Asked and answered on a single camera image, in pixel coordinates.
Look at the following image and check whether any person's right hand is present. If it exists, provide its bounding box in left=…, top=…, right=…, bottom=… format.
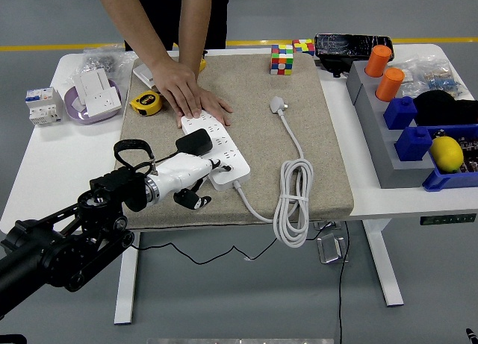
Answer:
left=149, top=56, right=205, bottom=120

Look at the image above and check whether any person's left hand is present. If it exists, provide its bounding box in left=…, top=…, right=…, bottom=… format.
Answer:
left=175, top=81, right=234, bottom=128

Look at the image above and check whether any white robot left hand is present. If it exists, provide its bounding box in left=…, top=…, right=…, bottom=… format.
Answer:
left=152, top=152, right=233, bottom=210

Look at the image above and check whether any black plug adapter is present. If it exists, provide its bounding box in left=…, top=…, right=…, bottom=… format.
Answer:
left=175, top=128, right=214, bottom=157

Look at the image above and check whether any white power strip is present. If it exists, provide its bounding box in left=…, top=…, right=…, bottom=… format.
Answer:
left=181, top=111, right=252, bottom=191

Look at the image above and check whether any thin black adapter cord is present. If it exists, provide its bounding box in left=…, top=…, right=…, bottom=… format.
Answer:
left=126, top=148, right=337, bottom=266

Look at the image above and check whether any dark circuit board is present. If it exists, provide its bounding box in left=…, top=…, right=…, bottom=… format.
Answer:
left=433, top=129, right=478, bottom=173

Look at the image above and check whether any yellow tape measure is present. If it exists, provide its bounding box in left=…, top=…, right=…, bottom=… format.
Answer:
left=129, top=90, right=164, bottom=117

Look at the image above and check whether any grey-brown mat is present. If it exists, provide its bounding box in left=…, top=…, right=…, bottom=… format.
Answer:
left=111, top=52, right=355, bottom=231

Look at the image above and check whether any person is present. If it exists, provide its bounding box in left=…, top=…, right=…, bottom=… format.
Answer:
left=125, top=0, right=229, bottom=51

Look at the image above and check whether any large Rubik's cube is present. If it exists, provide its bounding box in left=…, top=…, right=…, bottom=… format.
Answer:
left=270, top=44, right=296, bottom=76

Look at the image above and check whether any clear bag of screws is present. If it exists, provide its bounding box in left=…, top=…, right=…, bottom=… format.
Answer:
left=81, top=43, right=138, bottom=84

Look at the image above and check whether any small Rubik's cube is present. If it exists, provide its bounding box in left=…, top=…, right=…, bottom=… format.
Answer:
left=291, top=38, right=316, bottom=57

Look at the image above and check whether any purple bowl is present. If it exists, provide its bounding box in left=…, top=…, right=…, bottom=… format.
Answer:
left=63, top=78, right=125, bottom=126

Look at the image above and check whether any white table leg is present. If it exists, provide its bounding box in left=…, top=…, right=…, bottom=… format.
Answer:
left=361, top=219, right=405, bottom=307
left=113, top=231, right=141, bottom=325

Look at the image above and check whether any black table control panel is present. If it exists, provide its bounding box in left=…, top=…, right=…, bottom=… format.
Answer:
left=418, top=213, right=477, bottom=226

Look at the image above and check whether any black film-wrapped device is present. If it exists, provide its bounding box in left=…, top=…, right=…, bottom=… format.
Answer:
left=314, top=32, right=394, bottom=78

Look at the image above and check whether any white circuit breaker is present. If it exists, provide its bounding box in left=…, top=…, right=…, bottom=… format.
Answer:
left=25, top=87, right=63, bottom=128

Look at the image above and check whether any blue plastic bin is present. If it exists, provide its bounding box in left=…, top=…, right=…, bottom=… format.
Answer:
left=422, top=123, right=478, bottom=193

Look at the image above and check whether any grey stepped peg holder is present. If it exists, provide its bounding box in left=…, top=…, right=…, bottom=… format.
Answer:
left=345, top=60, right=445, bottom=190

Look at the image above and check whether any orange cylinder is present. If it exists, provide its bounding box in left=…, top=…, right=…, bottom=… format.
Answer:
left=375, top=67, right=406, bottom=102
left=364, top=44, right=393, bottom=78

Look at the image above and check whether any blue block with knob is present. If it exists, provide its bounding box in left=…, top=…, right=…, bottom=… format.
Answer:
left=383, top=96, right=419, bottom=131
left=395, top=125, right=434, bottom=163

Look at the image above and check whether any yellow lemon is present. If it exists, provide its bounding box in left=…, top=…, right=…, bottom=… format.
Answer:
left=429, top=134, right=465, bottom=173

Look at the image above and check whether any clear bag of small parts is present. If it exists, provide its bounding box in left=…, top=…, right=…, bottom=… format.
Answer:
left=411, top=54, right=471, bottom=98

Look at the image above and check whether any black cloth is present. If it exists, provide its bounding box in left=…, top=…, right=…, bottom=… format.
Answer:
left=412, top=89, right=478, bottom=128

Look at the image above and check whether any white flat switch panel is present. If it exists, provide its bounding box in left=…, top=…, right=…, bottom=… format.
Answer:
left=133, top=62, right=157, bottom=88

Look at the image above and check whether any white power strip cord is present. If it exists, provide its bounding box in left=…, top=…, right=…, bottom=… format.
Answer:
left=234, top=94, right=315, bottom=249

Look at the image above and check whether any white wall socket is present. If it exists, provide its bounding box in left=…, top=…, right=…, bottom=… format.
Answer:
left=85, top=87, right=124, bottom=118

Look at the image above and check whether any white switch plate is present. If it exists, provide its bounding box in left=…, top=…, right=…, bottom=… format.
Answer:
left=72, top=67, right=112, bottom=106

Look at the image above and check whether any black floor cable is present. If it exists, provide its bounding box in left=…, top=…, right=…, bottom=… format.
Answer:
left=337, top=220, right=350, bottom=344

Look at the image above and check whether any small metal bracket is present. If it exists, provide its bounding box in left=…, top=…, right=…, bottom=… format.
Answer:
left=312, top=219, right=343, bottom=231

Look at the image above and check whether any large metal bracket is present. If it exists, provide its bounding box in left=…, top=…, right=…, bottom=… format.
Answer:
left=316, top=234, right=349, bottom=265

